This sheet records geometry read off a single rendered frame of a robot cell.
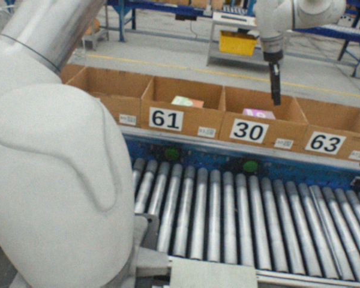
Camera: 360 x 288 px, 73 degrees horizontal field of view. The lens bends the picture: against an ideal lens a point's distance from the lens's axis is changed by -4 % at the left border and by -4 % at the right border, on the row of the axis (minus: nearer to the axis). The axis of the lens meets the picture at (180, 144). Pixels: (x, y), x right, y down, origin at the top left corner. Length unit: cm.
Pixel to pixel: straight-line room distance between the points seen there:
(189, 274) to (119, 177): 74
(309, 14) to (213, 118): 57
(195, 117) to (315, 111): 73
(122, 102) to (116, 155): 100
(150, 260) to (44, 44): 35
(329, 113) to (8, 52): 153
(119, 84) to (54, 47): 113
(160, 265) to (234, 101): 121
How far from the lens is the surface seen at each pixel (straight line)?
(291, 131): 129
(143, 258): 40
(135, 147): 134
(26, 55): 42
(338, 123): 171
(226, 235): 109
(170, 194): 116
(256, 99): 150
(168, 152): 125
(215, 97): 148
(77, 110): 25
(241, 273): 102
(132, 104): 124
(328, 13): 102
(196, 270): 98
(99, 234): 27
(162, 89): 149
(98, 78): 158
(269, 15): 102
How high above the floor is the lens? 163
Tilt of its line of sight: 38 degrees down
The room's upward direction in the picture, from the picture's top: 7 degrees clockwise
